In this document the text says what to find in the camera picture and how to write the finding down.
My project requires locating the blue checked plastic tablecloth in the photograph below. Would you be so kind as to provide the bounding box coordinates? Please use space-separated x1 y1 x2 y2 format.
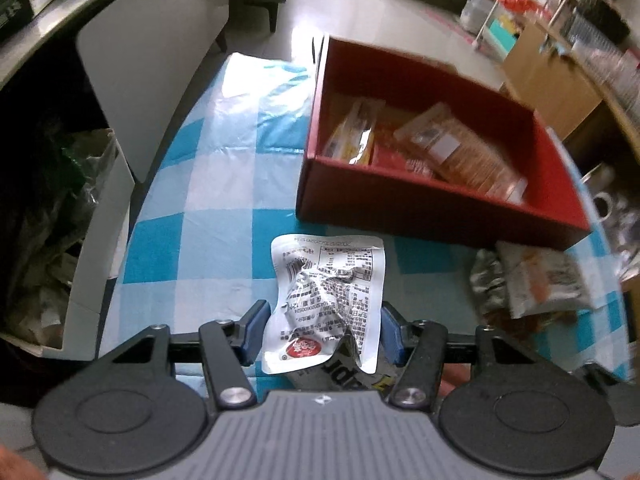
97 52 631 391

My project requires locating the black counter with white panel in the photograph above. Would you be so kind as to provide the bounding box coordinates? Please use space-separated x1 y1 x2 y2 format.
0 0 231 186

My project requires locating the clear plastic rack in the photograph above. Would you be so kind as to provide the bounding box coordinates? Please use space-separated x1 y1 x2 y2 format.
565 0 640 106

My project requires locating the dark silver seaweed packet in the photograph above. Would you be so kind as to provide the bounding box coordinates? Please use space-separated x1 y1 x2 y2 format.
470 247 511 311

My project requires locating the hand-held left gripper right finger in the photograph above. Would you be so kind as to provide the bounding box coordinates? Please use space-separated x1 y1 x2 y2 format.
381 302 553 409

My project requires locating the white orange-print snack packet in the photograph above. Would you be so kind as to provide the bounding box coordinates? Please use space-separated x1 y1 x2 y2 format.
495 240 596 318

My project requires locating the white carton bin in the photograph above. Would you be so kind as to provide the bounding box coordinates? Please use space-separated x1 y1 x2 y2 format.
42 130 136 361

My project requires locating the red snack packet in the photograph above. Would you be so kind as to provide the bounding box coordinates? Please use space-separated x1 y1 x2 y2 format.
372 135 436 178

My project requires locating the white red-label sachet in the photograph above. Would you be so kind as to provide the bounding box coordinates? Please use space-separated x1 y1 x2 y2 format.
261 232 387 376

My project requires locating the clear orange snack packet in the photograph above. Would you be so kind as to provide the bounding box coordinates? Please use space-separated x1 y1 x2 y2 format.
320 99 386 166
395 102 528 201

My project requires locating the wooden console shelf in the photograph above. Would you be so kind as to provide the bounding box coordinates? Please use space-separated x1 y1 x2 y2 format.
500 20 640 171

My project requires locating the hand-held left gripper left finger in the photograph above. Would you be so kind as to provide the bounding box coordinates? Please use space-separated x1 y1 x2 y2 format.
92 300 268 409

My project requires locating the red cardboard box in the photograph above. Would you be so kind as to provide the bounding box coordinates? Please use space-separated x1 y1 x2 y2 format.
295 35 593 252

